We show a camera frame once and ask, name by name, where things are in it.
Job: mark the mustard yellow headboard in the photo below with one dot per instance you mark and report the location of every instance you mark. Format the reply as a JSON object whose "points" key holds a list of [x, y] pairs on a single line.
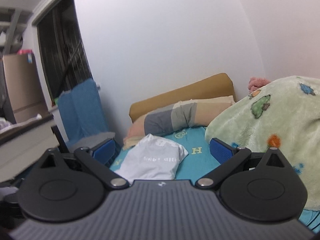
{"points": [[212, 87]]}

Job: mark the striped pillow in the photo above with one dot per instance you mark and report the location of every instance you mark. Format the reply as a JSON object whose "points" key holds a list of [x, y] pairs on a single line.
{"points": [[175, 117]]}

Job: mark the blue covered chair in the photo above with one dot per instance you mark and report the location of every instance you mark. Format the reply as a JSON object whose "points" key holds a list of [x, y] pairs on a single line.
{"points": [[83, 117]]}

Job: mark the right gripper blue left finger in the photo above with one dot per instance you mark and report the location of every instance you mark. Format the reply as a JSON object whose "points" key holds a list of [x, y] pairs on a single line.
{"points": [[97, 162]]}

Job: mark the white t-shirt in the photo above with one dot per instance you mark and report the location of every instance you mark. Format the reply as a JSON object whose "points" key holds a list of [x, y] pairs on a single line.
{"points": [[153, 158]]}

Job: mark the teal bed sheet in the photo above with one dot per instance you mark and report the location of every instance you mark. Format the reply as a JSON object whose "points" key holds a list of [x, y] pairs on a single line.
{"points": [[199, 161]]}

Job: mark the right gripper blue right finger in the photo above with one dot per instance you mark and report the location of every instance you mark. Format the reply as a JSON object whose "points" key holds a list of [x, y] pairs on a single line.
{"points": [[232, 160]]}

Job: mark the white black table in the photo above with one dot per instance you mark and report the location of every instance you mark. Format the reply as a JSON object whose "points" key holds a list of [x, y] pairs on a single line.
{"points": [[23, 147]]}

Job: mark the beige refrigerator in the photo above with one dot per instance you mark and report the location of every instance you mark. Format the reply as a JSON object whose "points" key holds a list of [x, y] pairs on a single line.
{"points": [[25, 99]]}

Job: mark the green fleece blanket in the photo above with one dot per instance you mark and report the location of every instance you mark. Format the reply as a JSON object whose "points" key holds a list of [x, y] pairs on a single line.
{"points": [[282, 114]]}

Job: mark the pink plush toy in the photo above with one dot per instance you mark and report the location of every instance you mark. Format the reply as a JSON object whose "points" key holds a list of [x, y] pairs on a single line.
{"points": [[256, 83]]}

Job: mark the dark window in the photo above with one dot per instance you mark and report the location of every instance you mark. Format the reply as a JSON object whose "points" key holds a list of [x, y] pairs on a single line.
{"points": [[62, 52]]}

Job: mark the grey shelf rack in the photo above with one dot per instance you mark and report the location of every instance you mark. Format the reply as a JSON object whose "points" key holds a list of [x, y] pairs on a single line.
{"points": [[13, 25]]}

